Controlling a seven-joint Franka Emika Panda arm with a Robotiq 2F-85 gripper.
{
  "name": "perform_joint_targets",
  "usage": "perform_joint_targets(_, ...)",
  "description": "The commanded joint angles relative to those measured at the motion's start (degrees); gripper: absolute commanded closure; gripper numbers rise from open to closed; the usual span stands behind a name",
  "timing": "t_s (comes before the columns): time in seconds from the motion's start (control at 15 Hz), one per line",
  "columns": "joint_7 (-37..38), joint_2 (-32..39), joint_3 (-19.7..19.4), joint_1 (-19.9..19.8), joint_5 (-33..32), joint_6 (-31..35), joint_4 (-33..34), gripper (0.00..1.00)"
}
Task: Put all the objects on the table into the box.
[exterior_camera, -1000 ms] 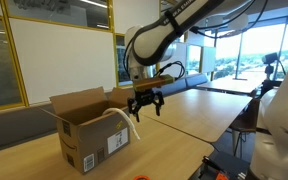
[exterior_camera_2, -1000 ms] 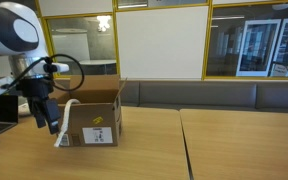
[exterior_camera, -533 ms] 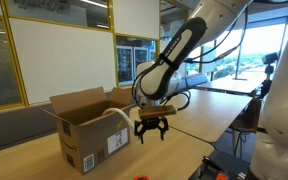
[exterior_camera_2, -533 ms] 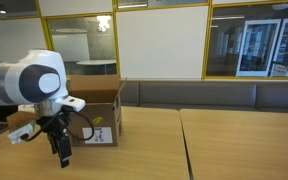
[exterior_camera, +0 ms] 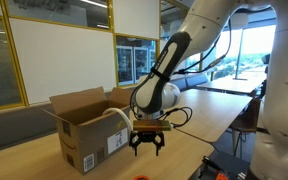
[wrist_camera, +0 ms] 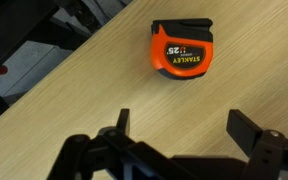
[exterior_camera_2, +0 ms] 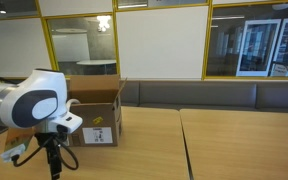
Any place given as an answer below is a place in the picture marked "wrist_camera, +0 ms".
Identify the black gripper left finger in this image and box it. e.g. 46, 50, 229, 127
45, 108, 132, 180

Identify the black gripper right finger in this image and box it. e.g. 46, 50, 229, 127
226, 109, 288, 180

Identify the orange black tape measure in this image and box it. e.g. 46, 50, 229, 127
150, 18, 215, 81

